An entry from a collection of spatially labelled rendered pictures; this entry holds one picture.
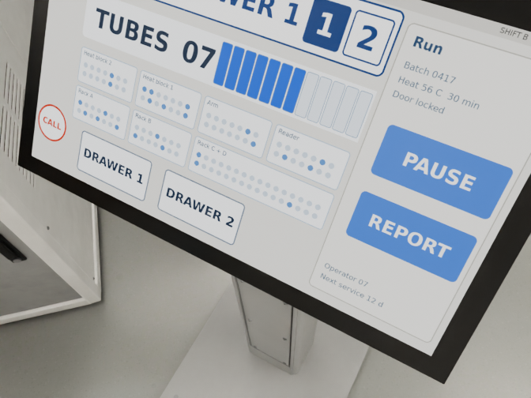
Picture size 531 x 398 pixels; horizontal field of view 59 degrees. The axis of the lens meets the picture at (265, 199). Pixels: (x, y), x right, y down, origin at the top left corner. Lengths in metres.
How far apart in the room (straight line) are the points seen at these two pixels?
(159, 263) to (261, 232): 1.15
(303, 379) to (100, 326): 0.63
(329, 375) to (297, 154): 1.04
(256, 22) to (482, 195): 0.23
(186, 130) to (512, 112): 0.28
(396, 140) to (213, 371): 1.11
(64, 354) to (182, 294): 0.38
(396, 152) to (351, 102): 0.06
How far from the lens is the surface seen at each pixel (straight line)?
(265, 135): 0.43
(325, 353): 1.41
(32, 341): 1.64
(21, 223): 1.12
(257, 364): 1.40
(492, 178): 0.40
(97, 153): 0.54
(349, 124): 0.40
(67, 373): 1.56
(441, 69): 0.39
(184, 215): 0.49
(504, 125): 0.39
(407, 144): 0.40
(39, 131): 0.59
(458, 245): 0.41
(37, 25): 0.58
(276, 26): 0.42
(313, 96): 0.41
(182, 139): 0.47
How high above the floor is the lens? 1.41
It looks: 58 degrees down
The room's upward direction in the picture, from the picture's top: 3 degrees counter-clockwise
